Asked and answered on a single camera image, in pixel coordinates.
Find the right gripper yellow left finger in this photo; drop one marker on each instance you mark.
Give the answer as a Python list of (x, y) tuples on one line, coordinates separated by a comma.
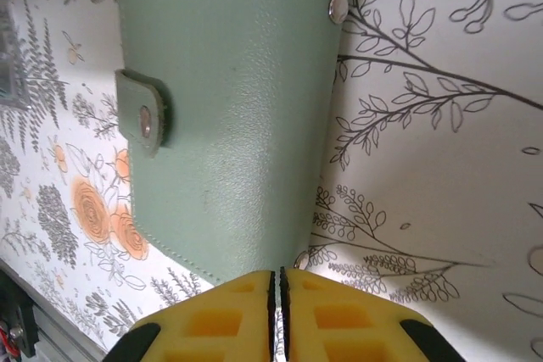
[(203, 328)]

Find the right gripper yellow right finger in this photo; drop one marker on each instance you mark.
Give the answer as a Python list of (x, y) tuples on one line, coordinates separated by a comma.
[(339, 324)]

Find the mint green card holder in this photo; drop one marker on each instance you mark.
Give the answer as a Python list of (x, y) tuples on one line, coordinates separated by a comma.
[(233, 124)]

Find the aluminium front frame rail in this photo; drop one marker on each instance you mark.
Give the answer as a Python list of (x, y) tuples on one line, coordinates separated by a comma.
[(55, 328)]

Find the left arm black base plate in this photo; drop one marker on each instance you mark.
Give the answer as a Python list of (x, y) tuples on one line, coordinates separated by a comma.
[(19, 315)]

